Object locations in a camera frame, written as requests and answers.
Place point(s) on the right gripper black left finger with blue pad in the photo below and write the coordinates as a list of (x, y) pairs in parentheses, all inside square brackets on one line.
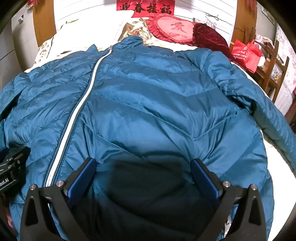
[(37, 222)]

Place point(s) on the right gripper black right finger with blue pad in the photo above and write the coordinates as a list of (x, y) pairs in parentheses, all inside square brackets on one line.
[(238, 210)]

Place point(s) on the blue quilted down jacket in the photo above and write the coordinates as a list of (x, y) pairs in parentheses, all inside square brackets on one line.
[(143, 113)]

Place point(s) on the floral cream bed sheet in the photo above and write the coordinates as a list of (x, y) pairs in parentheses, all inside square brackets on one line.
[(75, 34)]

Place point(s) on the wooden shelf rack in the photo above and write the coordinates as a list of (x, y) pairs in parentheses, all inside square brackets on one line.
[(271, 75)]

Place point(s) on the red shopping bag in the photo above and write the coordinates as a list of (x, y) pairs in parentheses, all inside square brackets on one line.
[(247, 55)]

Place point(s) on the dark red velvet pillow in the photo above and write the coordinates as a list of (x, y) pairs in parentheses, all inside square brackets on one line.
[(206, 37)]

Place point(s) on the red banner with black characters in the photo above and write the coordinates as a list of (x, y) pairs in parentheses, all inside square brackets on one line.
[(146, 8)]

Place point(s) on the red heart-shaped pillow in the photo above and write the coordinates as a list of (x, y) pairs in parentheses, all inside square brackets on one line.
[(171, 29)]

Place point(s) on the red tasselled wall hanging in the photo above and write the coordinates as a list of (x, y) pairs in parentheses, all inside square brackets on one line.
[(251, 6)]

